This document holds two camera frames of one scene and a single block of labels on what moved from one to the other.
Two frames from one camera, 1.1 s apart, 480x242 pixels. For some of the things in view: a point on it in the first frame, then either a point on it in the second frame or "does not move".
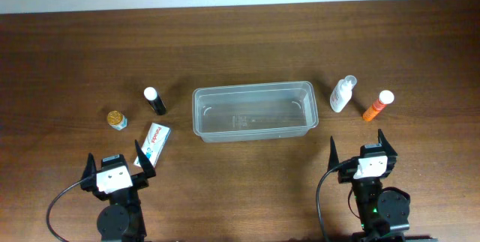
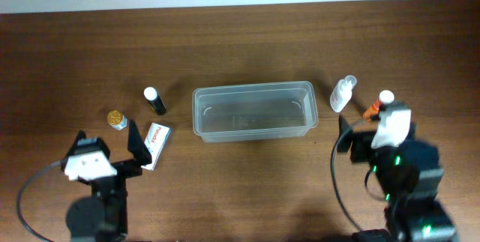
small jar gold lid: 115,117 does not move
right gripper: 345,174 to 361,147
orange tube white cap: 385,97 does not move
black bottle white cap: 151,94 does not move
